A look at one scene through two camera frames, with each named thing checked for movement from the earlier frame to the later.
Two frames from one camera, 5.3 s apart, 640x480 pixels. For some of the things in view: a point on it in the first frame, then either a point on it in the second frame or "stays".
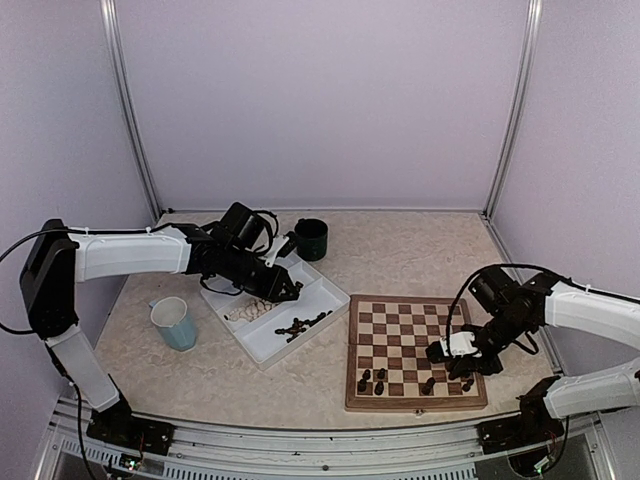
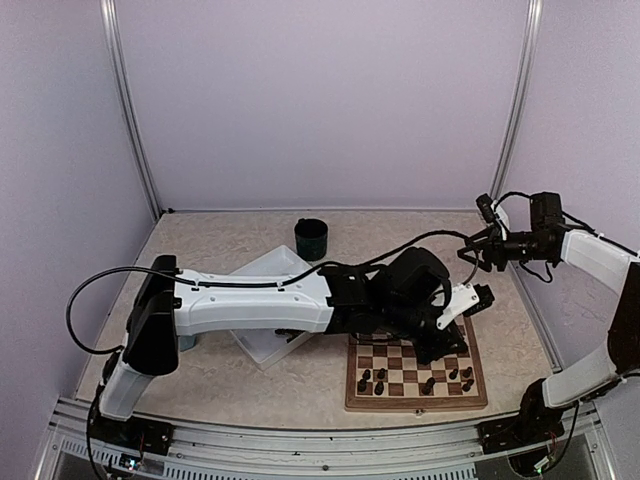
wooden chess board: [386, 361] stays
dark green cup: [311, 238] stays
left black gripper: [271, 289] to [427, 354]
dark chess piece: [427, 387] stays
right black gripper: [469, 364] to [496, 254]
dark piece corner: [466, 387] stays
